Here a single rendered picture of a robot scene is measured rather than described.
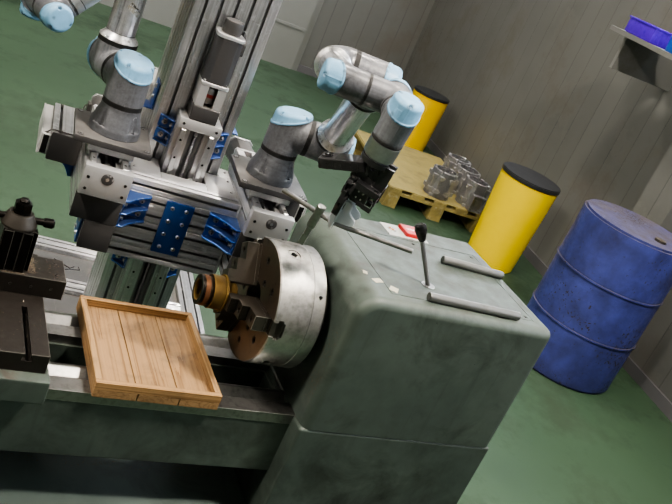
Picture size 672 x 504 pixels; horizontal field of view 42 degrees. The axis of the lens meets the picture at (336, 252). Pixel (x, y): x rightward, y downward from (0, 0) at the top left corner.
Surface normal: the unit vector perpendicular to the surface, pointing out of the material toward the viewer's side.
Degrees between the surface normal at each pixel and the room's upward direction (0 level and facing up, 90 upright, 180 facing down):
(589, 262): 90
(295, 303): 59
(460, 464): 90
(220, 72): 90
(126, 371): 0
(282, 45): 90
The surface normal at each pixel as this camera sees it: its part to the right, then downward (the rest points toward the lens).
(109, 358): 0.38, -0.85
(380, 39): 0.24, 0.47
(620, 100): -0.89, -0.24
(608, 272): -0.41, 0.20
